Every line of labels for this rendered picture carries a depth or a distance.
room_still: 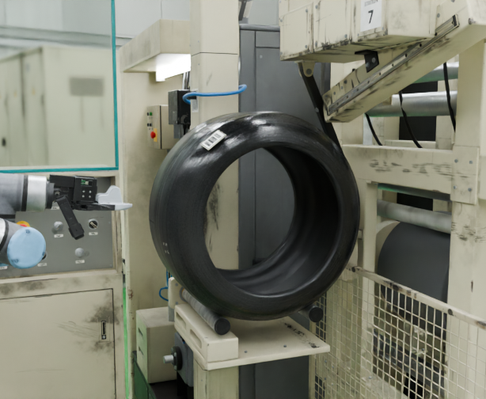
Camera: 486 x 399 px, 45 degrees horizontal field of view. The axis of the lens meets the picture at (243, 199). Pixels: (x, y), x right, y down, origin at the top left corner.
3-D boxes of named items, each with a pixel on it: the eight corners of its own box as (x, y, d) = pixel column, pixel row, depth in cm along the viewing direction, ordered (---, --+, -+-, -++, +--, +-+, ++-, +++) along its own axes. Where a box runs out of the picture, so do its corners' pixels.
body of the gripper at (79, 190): (100, 179, 147) (49, 175, 142) (96, 214, 147) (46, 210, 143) (96, 176, 154) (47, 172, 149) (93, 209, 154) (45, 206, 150)
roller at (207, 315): (180, 286, 188) (194, 284, 190) (181, 300, 189) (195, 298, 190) (214, 321, 156) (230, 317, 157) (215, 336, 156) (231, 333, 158)
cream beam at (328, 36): (277, 61, 191) (278, 14, 189) (345, 64, 200) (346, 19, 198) (385, 36, 135) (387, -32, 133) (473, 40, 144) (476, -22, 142)
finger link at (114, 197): (135, 188, 151) (99, 186, 147) (134, 211, 151) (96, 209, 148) (133, 188, 154) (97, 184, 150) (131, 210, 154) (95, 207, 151)
